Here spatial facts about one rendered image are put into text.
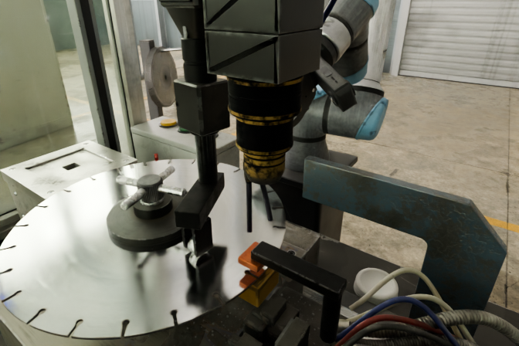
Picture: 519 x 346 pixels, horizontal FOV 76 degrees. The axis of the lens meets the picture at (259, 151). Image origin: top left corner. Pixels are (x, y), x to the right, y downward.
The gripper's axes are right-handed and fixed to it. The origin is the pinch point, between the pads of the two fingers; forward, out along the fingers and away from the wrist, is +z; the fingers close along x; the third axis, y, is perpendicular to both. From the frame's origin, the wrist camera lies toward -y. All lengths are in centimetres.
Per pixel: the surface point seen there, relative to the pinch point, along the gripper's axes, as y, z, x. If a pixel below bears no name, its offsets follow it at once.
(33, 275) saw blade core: -0.5, 29.3, 13.3
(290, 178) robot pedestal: 18.8, -9.7, -37.5
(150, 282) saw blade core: -9.4, 22.8, 8.6
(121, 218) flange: 1.2, 20.6, 8.6
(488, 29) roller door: 106, -453, -333
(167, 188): -2.4, 14.8, 9.1
